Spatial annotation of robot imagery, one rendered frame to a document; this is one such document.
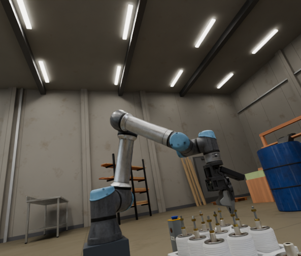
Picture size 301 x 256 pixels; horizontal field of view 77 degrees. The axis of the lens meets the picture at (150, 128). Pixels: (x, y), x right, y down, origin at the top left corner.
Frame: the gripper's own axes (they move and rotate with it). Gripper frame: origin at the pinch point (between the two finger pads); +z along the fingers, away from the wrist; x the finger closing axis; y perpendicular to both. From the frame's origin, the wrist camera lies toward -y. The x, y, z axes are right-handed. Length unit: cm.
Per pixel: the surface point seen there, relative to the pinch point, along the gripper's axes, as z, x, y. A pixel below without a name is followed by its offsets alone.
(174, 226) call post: 6.1, -34.3, 18.4
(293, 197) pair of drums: 16, -176, -185
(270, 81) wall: -461, -610, -702
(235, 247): 12.5, 2.7, 4.5
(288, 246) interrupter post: 6.5, 33.7, 6.6
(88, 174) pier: -151, -701, 186
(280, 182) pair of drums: -6, -184, -181
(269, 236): 11.5, 2.1, -10.8
